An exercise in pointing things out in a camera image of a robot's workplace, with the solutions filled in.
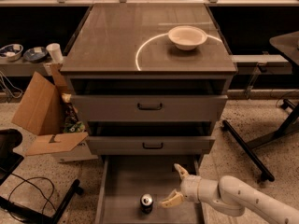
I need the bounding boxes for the black table leg base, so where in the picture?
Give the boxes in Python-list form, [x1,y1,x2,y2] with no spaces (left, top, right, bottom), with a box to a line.
[222,99,299,182]

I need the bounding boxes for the grey middle drawer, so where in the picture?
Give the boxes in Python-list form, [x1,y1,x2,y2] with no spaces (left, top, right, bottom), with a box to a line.
[87,136,215,155]

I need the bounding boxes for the grey drawer cabinet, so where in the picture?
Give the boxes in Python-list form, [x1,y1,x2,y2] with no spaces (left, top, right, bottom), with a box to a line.
[59,2,238,157]

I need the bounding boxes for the blue patterned bowl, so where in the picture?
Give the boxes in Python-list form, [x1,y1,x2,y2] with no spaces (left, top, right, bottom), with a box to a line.
[23,47,48,63]
[0,44,23,62]

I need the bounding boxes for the black stand base left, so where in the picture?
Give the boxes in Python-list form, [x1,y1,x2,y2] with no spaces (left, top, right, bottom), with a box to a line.
[0,178,83,224]

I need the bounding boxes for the blue patterned bowl right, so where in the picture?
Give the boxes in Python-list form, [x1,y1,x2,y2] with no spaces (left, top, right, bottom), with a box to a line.
[23,47,48,63]

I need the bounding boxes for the white paper cup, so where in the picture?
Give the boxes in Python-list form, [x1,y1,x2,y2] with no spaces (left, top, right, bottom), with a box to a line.
[46,43,64,63]

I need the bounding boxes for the white paper bowl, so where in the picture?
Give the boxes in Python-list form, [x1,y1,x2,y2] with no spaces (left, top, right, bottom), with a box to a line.
[168,25,207,50]

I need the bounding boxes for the blue pepsi can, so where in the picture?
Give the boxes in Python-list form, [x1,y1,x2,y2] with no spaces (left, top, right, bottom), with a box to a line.
[140,193,153,214]

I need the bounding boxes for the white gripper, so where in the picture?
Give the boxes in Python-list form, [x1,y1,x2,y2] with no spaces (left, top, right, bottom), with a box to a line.
[160,163,201,208]

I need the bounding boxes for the snack bags in box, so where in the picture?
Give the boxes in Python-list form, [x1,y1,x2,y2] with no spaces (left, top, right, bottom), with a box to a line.
[62,93,85,133]

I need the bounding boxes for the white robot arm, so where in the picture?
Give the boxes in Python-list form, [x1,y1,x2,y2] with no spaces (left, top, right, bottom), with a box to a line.
[160,163,299,224]

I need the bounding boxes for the brown cardboard box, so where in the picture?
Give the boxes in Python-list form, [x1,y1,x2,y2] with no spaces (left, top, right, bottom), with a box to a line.
[11,63,97,162]

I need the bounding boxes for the grey drawer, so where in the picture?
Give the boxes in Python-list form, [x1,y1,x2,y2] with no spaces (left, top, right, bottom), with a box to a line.
[71,95,227,122]
[95,155,205,224]
[87,136,215,155]

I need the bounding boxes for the grey low shelf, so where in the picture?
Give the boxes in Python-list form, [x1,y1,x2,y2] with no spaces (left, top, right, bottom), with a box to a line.
[0,57,63,77]
[231,54,289,67]

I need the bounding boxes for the grey top drawer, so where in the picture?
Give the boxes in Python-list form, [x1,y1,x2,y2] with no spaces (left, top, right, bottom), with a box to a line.
[71,95,227,122]

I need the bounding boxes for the black chair seat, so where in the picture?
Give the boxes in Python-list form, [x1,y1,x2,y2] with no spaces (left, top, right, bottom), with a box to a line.
[0,129,23,185]

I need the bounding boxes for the black top drawer handle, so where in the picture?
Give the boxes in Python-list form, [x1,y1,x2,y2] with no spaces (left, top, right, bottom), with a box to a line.
[137,103,163,111]

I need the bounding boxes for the grey low shelf left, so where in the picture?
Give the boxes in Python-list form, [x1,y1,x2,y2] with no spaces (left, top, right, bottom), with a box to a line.
[0,57,63,77]

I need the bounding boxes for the black middle drawer handle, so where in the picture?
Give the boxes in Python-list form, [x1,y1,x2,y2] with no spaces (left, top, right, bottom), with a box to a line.
[142,143,164,150]

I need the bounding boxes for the grey low shelf right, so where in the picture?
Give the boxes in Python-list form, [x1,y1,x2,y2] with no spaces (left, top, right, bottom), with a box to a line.
[231,54,289,67]

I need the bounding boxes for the black drawer handle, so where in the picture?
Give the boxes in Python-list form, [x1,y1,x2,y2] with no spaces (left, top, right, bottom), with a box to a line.
[137,103,163,111]
[142,143,164,150]

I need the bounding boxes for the grey bottom drawer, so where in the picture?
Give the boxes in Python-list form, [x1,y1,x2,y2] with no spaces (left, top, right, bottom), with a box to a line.
[95,155,205,224]

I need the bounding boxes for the blue patterned bowl left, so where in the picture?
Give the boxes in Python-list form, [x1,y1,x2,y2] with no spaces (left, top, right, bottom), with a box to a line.
[0,44,23,62]

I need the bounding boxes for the dark round side table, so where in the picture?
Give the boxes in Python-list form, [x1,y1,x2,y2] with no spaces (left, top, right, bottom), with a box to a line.
[269,31,299,66]

